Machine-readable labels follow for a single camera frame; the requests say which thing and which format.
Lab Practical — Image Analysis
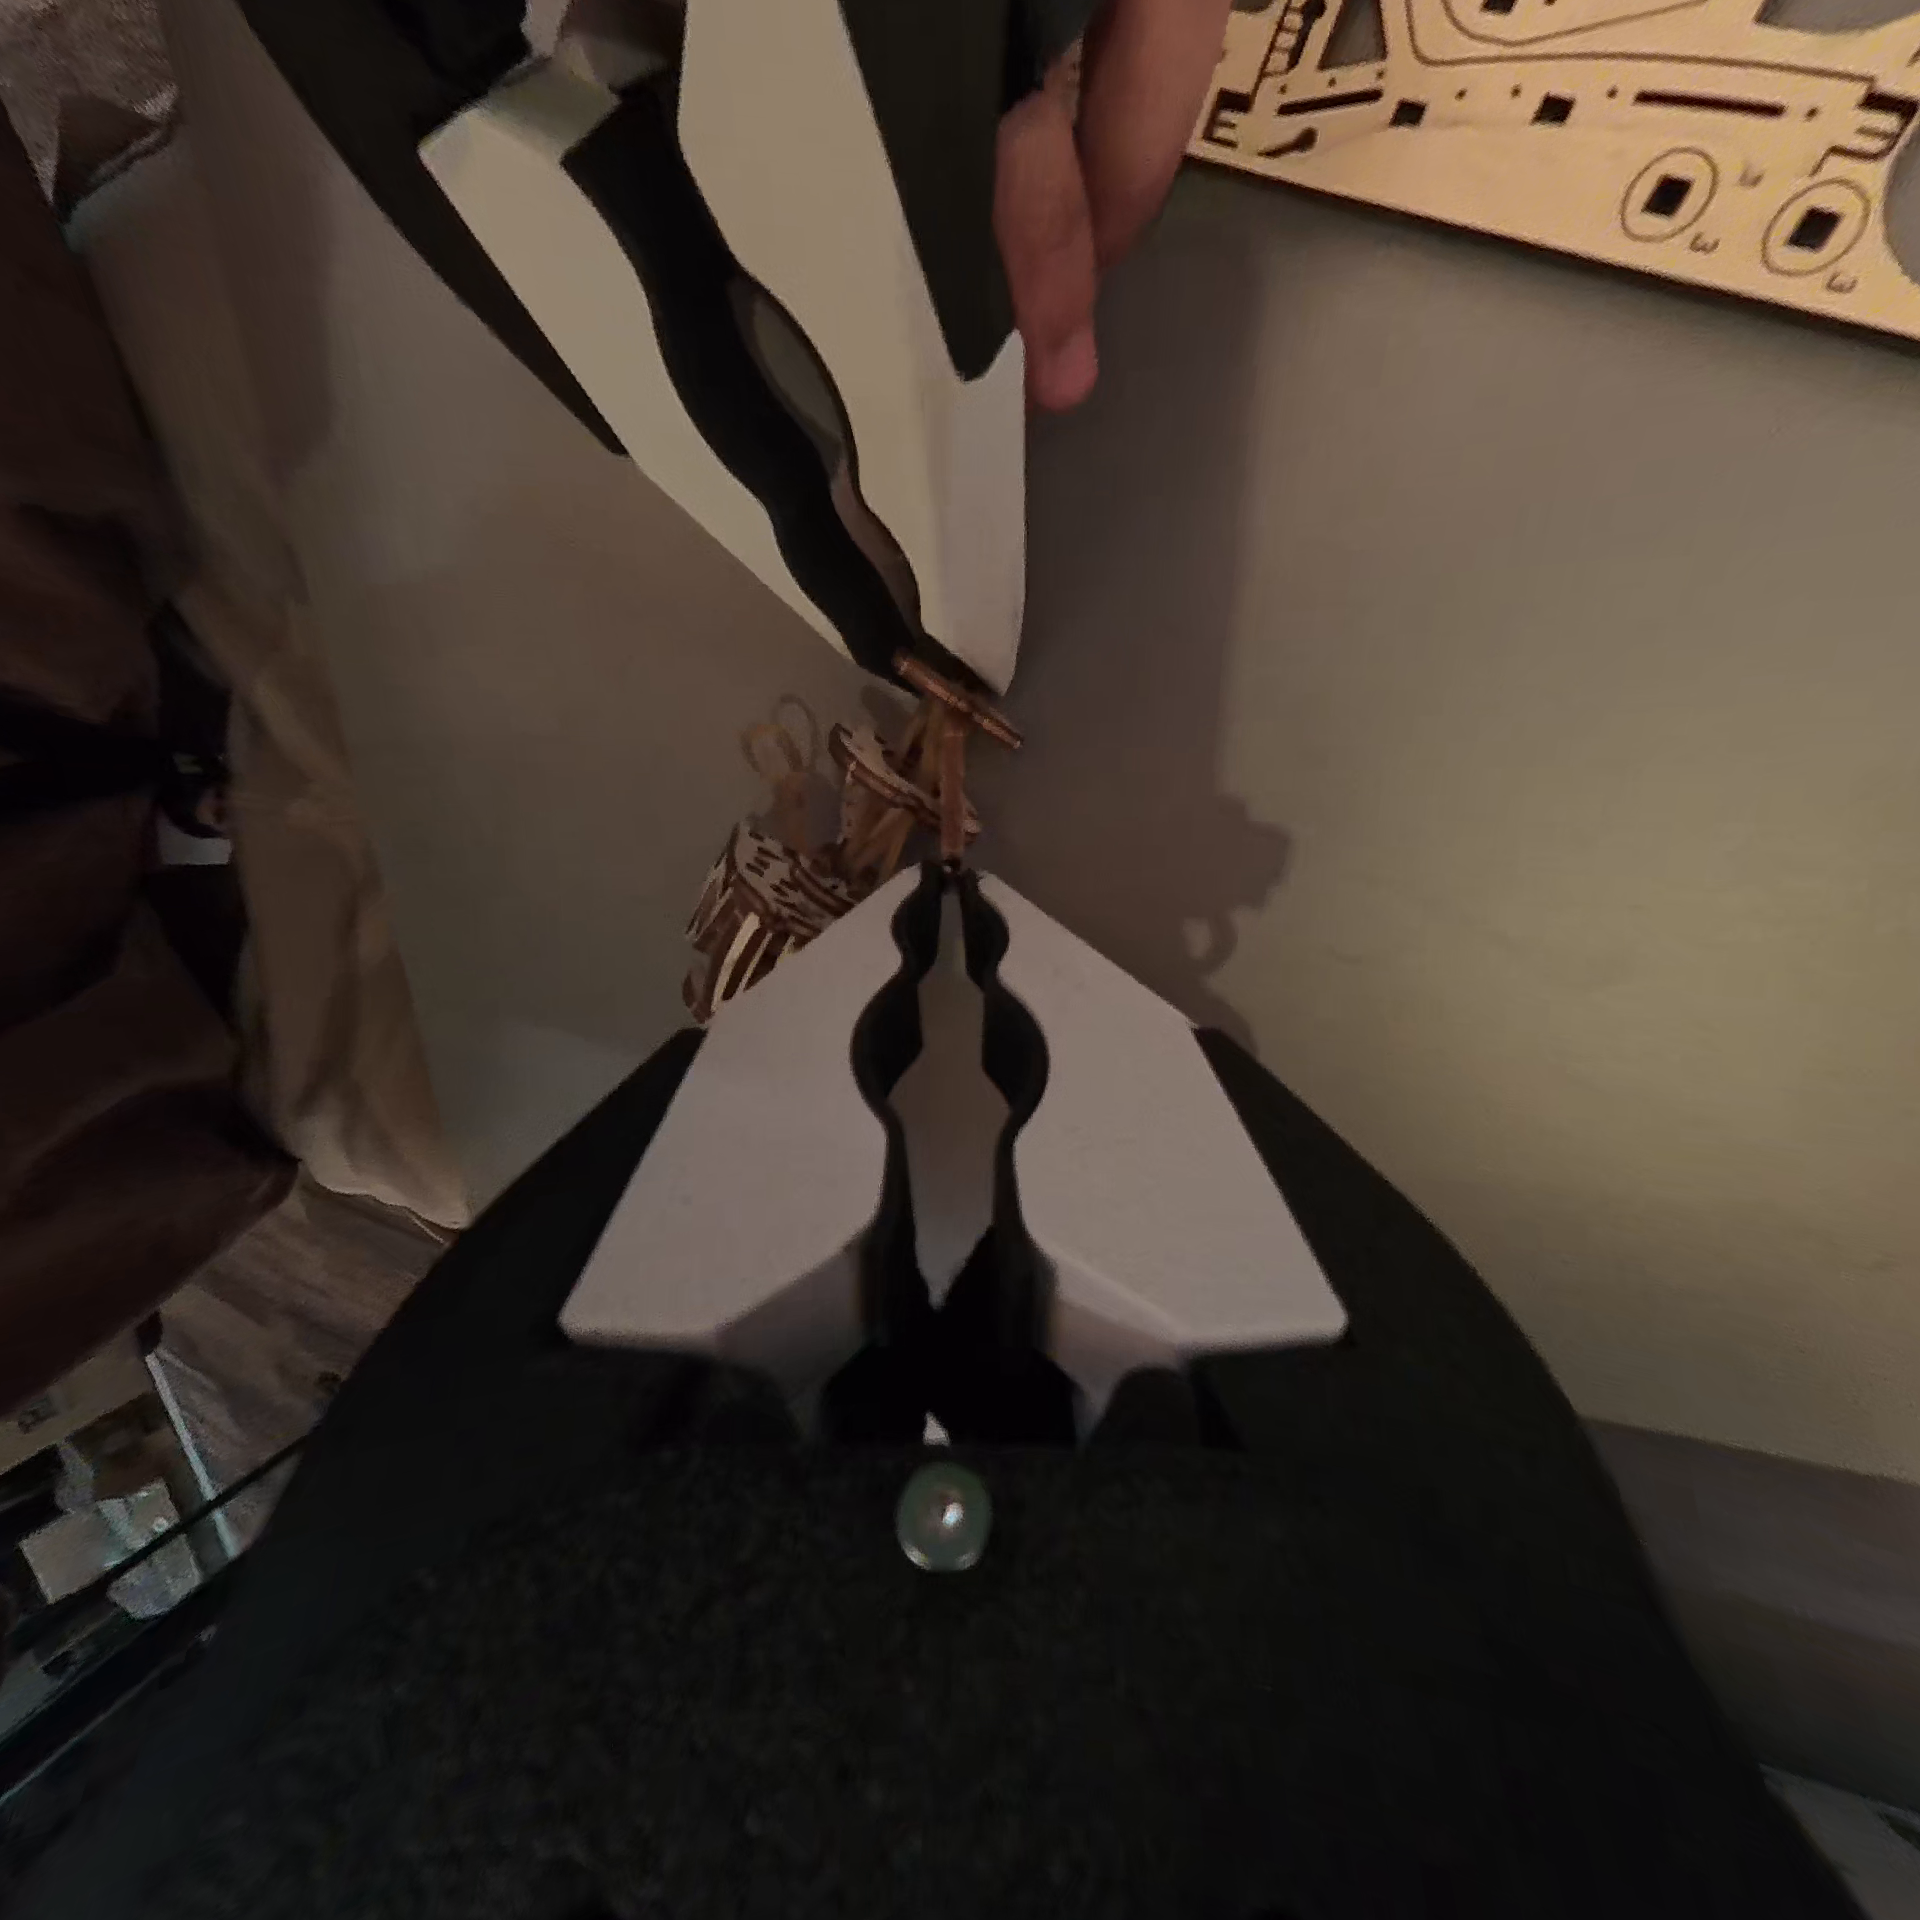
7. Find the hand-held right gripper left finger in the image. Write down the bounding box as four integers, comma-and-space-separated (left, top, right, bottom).
557, 866, 952, 1443

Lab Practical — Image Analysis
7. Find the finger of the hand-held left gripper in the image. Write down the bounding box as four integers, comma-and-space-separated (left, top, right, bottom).
679, 0, 1037, 698
415, 81, 917, 675

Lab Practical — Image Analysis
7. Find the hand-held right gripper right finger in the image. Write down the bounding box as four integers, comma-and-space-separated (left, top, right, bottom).
951, 866, 1348, 1443

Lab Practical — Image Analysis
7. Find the wooden gear model assembly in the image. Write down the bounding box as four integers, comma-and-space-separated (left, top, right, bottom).
682, 648, 1028, 1021

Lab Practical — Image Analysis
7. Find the laser-cut wooden parts sheet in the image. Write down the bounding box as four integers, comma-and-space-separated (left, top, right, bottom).
1184, 0, 1920, 344

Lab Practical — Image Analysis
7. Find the person's left hand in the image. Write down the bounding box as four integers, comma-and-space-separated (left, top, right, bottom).
994, 0, 1190, 414

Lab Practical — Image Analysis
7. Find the black strap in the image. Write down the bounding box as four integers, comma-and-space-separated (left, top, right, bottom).
0, 697, 230, 841

